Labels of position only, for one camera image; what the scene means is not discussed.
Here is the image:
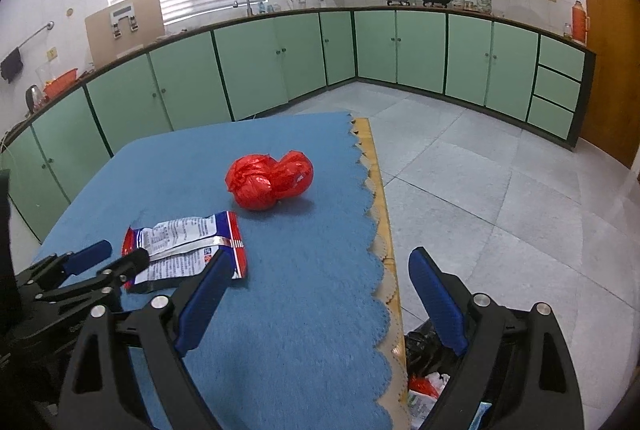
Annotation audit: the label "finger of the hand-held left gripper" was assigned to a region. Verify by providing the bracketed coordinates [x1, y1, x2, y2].
[14, 239, 114, 295]
[30, 247, 151, 311]

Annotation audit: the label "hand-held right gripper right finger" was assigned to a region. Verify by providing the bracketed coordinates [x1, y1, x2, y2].
[407, 246, 586, 430]

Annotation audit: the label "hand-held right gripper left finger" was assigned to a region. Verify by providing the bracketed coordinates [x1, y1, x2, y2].
[57, 249, 237, 430]

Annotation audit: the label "trash bin with black bag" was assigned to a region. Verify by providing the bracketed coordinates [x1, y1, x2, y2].
[402, 317, 506, 430]

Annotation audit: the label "red white blue snack wrapper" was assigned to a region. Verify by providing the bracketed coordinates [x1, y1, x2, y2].
[122, 211, 248, 295]

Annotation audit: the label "blue tablecloth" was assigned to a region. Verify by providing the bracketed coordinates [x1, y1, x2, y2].
[30, 111, 401, 430]

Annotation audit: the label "two-lobed red plastic bag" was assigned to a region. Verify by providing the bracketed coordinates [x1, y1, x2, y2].
[225, 151, 315, 211]

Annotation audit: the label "metal kettle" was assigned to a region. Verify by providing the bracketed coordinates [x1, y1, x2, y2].
[25, 84, 45, 113]

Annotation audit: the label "orange basin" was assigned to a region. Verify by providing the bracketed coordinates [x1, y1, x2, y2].
[44, 68, 80, 99]

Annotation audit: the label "dark towel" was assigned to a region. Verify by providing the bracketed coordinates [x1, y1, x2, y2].
[0, 48, 24, 84]

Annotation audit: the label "cardboard box on counter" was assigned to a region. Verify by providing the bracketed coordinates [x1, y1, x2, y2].
[84, 0, 166, 63]

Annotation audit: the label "green base cabinets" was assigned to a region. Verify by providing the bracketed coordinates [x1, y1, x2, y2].
[0, 7, 597, 243]

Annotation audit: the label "metal towel bar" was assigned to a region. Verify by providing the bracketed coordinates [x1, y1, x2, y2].
[10, 22, 55, 55]

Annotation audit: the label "wooden door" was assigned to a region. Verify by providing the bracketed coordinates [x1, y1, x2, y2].
[572, 0, 640, 168]

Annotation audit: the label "red thermos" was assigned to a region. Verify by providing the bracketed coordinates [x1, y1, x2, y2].
[571, 0, 590, 44]

